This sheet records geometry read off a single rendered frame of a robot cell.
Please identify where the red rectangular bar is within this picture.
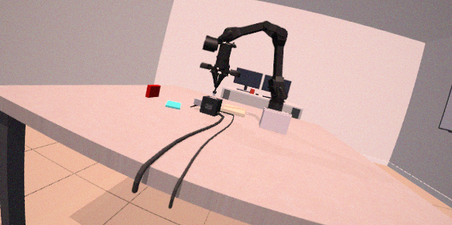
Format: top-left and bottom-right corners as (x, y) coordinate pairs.
(145, 85), (161, 98)

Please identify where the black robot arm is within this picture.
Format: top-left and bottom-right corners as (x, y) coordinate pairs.
(202, 21), (288, 112)

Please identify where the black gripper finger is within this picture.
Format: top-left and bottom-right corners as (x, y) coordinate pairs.
(210, 71), (219, 87)
(216, 74), (228, 88)

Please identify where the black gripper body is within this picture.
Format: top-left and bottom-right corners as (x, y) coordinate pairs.
(200, 54), (241, 78)

